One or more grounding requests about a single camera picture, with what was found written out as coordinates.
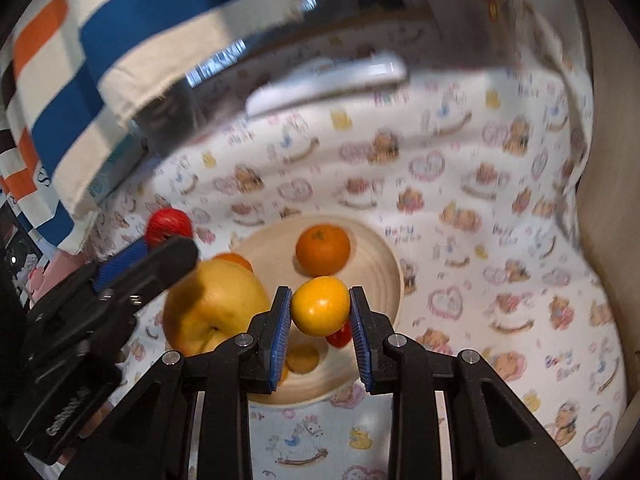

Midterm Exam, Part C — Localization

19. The baby bear printed bedsheet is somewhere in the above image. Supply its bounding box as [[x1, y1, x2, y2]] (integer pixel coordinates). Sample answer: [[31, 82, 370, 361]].
[[89, 32, 625, 479]]

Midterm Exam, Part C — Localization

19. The yellow-orange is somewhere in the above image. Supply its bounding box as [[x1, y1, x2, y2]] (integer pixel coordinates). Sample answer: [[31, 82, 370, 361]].
[[291, 276, 350, 337]]

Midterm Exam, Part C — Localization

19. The striped Paris blanket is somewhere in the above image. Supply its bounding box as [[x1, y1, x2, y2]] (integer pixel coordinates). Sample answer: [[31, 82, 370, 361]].
[[1, 0, 304, 255]]

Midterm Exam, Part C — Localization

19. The large yellow-orange grapefruit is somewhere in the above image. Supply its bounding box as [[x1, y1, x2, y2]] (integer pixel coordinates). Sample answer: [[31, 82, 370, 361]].
[[163, 259, 271, 356]]

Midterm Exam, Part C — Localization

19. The cream round plate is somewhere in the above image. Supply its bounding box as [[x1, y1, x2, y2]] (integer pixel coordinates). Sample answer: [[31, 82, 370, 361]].
[[232, 214, 404, 406]]

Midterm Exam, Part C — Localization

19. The dark red round fruit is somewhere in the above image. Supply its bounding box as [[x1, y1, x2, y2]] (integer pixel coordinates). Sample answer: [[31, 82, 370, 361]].
[[144, 208, 193, 248]]

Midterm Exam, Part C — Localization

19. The red cherry tomato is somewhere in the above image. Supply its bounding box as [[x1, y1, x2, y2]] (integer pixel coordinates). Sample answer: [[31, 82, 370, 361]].
[[326, 321, 352, 349]]

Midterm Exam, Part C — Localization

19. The wooden headboard panel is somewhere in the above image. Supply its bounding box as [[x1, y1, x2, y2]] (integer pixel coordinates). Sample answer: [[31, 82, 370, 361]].
[[578, 0, 639, 441]]

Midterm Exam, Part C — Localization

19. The orange mandarin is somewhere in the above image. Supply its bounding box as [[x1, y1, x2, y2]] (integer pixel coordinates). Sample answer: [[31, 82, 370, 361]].
[[295, 223, 352, 278], [214, 252, 254, 272]]

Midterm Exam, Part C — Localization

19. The small orange tomato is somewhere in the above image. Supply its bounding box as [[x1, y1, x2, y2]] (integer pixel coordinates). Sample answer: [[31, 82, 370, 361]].
[[286, 344, 320, 375]]

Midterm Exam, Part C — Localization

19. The pink tablet case with ring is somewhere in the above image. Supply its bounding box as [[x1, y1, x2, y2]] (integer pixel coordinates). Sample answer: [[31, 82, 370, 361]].
[[27, 250, 86, 304]]

